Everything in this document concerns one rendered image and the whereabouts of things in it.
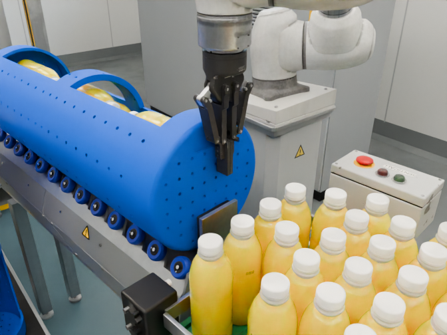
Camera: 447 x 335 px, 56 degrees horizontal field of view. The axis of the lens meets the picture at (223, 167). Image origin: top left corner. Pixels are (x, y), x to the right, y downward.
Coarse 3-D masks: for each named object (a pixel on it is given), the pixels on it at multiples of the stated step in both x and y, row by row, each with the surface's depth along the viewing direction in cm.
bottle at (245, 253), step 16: (240, 240) 70; (256, 240) 72; (240, 256) 70; (256, 256) 71; (240, 272) 71; (256, 272) 72; (240, 288) 73; (256, 288) 74; (240, 304) 75; (240, 320) 77
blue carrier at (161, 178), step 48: (0, 96) 115; (48, 96) 100; (48, 144) 99; (96, 144) 85; (144, 144) 77; (192, 144) 76; (240, 144) 86; (96, 192) 90; (144, 192) 75; (192, 192) 80; (240, 192) 92; (192, 240) 85
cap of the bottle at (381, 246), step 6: (372, 240) 66; (378, 240) 66; (384, 240) 66; (390, 240) 66; (372, 246) 65; (378, 246) 64; (384, 246) 65; (390, 246) 64; (372, 252) 65; (378, 252) 64; (384, 252) 64; (390, 252) 64; (384, 258) 65
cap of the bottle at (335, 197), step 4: (332, 188) 79; (336, 188) 79; (328, 192) 78; (332, 192) 78; (336, 192) 78; (340, 192) 78; (344, 192) 78; (328, 196) 77; (332, 196) 77; (336, 196) 77; (340, 196) 77; (344, 196) 77; (328, 200) 78; (332, 200) 77; (336, 200) 77; (340, 200) 77; (344, 200) 77; (332, 204) 77; (336, 204) 77; (340, 204) 77
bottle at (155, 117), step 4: (140, 112) 92; (144, 112) 91; (148, 112) 90; (152, 112) 90; (156, 112) 91; (140, 116) 90; (144, 116) 89; (148, 116) 89; (152, 116) 88; (156, 116) 88; (160, 116) 88; (164, 116) 88; (148, 120) 88; (152, 120) 87; (156, 120) 87; (160, 120) 86; (164, 120) 86; (156, 124) 86; (160, 124) 86
